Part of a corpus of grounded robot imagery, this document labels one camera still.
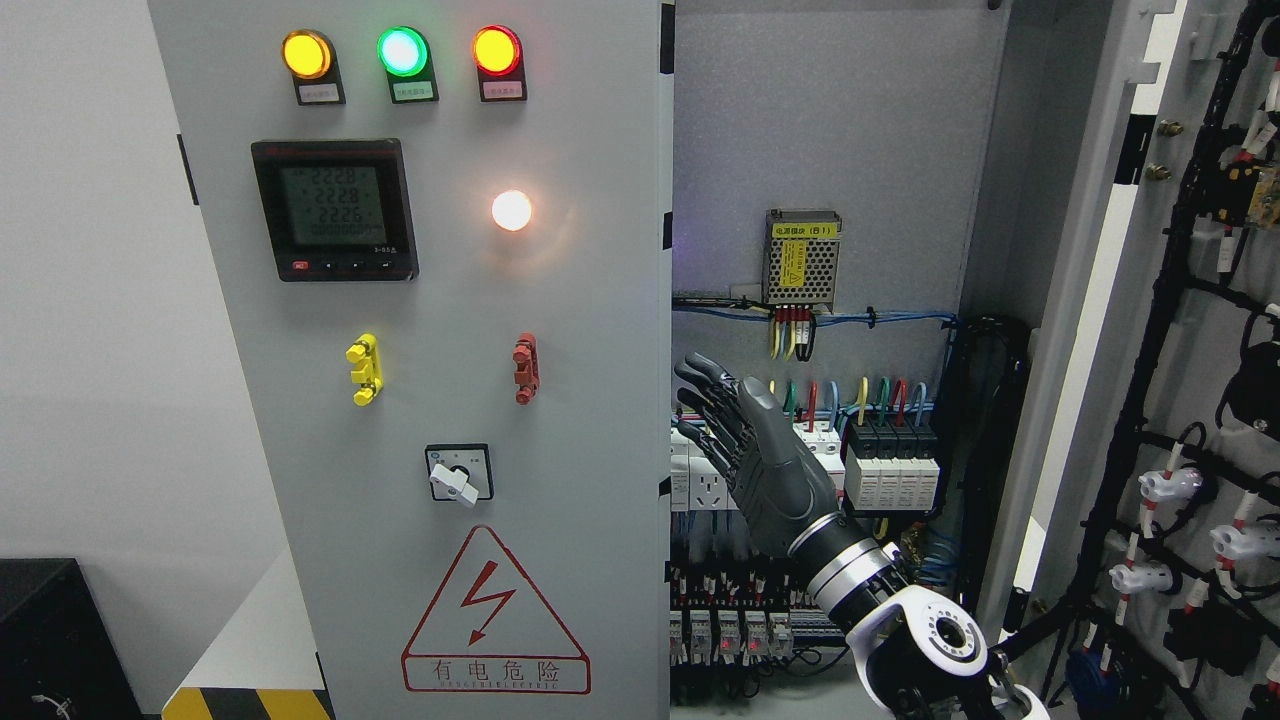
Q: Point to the yellow indicator light left door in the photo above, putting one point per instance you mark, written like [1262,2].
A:
[311,59]

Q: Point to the black box at left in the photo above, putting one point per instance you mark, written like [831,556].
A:
[57,660]

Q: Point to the white rotary selector switch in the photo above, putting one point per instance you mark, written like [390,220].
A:
[460,473]

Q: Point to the red indicator light left door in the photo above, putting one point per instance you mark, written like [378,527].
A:
[499,61]

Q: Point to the yellow terminal post block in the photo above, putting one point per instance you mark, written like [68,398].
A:
[365,374]

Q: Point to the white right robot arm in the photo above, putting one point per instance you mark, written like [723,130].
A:
[917,653]

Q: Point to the relay and terminal row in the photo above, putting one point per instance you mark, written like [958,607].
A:
[723,612]

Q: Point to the black surge protector block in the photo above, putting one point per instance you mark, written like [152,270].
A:
[891,471]

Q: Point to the white indicator light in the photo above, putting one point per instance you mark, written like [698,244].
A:
[512,210]

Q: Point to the red terminal post block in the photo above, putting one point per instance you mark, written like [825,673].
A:
[527,373]

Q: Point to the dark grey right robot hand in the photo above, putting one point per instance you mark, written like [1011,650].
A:
[776,481]

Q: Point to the green indicator light left door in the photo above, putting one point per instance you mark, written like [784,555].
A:
[407,59]

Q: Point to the white socket breaker row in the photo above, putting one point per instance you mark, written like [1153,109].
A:
[697,485]

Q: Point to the black digital power meter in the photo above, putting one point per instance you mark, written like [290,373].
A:
[337,210]

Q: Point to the metal mesh power supply module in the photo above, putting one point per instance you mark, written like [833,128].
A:
[800,258]

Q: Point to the red electric hazard warning sticker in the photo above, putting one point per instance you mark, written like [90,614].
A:
[489,629]

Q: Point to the grey cabinet door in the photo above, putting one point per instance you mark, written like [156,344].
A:
[577,472]
[1136,340]

